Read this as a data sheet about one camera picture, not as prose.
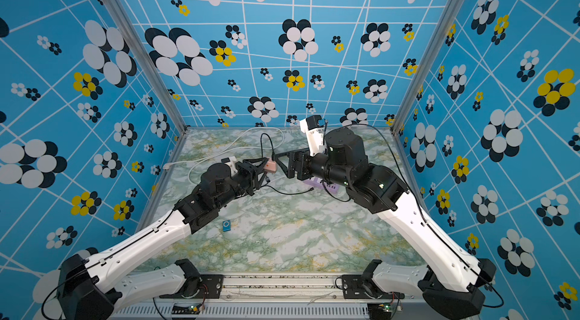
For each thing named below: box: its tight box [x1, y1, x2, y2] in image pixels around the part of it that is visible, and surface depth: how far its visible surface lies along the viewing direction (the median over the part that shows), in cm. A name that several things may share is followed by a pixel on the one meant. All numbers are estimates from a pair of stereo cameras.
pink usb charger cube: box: [263, 160, 278, 173], surface depth 72 cm
